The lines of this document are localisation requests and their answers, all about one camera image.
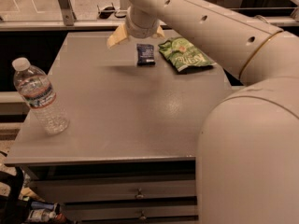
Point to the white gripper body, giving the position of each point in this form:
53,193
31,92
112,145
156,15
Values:
140,31

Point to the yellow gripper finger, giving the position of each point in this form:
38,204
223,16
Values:
118,36
158,32

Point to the upper drawer knob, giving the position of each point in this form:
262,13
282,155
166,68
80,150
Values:
139,194

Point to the upper grey drawer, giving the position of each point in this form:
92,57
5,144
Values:
115,188

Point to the white floor stand base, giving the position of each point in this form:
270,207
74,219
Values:
106,12

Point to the clear plastic water bottle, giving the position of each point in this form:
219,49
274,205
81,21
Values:
35,88

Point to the green kettle chips bag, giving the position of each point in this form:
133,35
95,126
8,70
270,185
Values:
183,54

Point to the lower grey drawer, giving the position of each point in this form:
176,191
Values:
131,209

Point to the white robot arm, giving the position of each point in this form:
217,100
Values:
247,157

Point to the grey metal railing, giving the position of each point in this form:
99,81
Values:
78,14

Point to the black bag on floor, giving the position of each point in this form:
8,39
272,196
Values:
12,209

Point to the grey drawer cabinet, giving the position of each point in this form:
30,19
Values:
125,120

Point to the grey drawer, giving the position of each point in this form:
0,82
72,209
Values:
131,209
115,188

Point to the blue rxbar blueberry wrapper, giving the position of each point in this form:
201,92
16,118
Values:
145,54

